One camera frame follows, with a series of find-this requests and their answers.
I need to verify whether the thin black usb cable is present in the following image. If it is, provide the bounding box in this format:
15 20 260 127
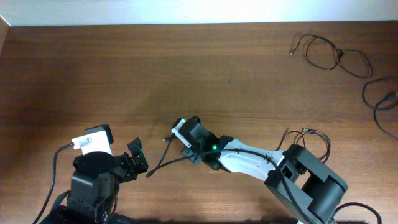
289 33 374 79

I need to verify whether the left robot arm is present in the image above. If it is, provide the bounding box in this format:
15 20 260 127
41 137 148 224

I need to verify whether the thick black usb cable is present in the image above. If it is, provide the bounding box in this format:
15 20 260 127
144 133 193 179

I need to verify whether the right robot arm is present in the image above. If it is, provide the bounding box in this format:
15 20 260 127
171 116 348 223

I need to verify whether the black cable at right edge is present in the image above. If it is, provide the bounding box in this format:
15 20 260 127
361 76 398 141

